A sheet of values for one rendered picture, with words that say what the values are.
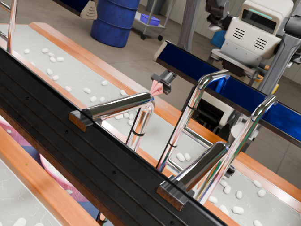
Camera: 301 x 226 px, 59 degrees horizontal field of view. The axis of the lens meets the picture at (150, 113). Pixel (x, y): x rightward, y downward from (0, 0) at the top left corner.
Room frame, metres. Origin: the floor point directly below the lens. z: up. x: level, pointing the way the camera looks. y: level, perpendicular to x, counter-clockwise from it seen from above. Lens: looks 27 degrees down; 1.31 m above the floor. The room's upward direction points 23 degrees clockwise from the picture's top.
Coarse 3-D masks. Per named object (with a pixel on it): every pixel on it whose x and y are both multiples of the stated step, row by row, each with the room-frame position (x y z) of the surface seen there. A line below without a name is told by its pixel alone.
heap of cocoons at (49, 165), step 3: (45, 159) 0.57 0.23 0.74; (45, 162) 0.57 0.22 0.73; (48, 162) 0.57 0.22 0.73; (48, 165) 0.57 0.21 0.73; (51, 165) 0.57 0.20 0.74; (51, 168) 0.55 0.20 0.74; (54, 168) 0.55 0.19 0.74; (54, 171) 0.54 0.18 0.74; (57, 171) 0.56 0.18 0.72; (57, 174) 0.55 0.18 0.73; (60, 174) 0.55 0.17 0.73; (60, 177) 0.53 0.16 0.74; (63, 177) 0.53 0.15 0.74; (66, 180) 0.55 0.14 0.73; (69, 192) 0.51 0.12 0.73; (72, 192) 0.52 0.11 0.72
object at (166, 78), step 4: (164, 72) 1.17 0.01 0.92; (168, 72) 1.17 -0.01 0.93; (160, 76) 1.15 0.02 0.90; (164, 76) 1.15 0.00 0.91; (168, 76) 1.15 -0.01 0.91; (172, 76) 1.18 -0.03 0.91; (152, 80) 1.18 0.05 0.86; (164, 80) 1.13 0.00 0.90; (168, 80) 1.15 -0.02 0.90; (172, 80) 1.18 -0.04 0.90; (164, 84) 1.13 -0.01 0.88; (168, 84) 1.12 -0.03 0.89; (168, 88) 1.14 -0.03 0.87
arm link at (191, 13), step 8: (192, 0) 1.18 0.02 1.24; (200, 0) 1.22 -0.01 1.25; (192, 8) 1.19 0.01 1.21; (184, 16) 1.21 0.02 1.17; (192, 16) 1.19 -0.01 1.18; (184, 24) 1.21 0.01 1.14; (192, 24) 1.21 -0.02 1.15; (184, 32) 1.21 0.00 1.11; (192, 32) 1.23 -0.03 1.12; (184, 40) 1.22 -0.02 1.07; (184, 48) 1.22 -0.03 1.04
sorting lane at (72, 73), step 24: (24, 48) 1.21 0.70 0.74; (48, 48) 1.33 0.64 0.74; (72, 72) 1.17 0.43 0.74; (96, 96) 1.04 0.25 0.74; (120, 96) 1.13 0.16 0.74; (120, 120) 0.93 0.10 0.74; (144, 144) 0.84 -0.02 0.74; (192, 144) 0.97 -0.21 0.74; (168, 168) 0.76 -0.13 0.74; (216, 192) 0.74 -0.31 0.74; (240, 216) 0.67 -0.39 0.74; (264, 216) 0.72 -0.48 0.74; (288, 216) 0.77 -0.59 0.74
